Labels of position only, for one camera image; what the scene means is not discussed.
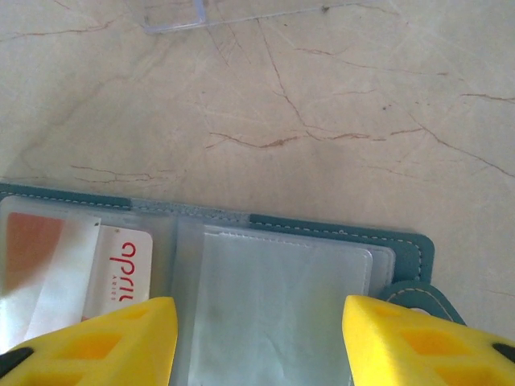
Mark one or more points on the white card with red circle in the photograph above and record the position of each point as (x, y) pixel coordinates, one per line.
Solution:
(128, 265)

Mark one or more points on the clear acrylic card stand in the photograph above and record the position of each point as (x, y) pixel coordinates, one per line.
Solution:
(177, 22)

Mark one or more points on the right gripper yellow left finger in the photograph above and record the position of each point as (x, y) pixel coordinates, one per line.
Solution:
(133, 350)

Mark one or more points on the teal leather card holder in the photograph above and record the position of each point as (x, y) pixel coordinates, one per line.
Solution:
(281, 289)

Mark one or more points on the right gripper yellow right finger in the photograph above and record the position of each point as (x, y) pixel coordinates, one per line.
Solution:
(386, 350)

